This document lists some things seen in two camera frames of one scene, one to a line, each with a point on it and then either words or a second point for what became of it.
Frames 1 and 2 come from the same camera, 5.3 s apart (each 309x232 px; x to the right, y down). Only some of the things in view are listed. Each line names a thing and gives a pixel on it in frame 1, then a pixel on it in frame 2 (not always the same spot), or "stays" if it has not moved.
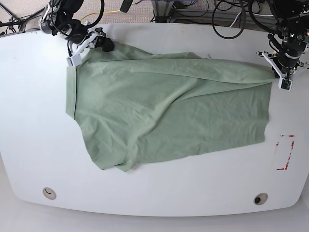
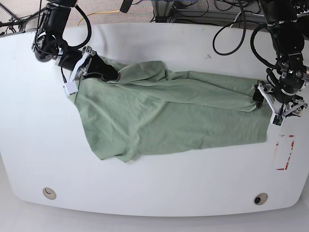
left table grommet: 49,193 stays
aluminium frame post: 162,10 stays
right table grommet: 260,198 stays
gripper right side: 285,75 to 295,107
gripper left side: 90,41 to 89,65
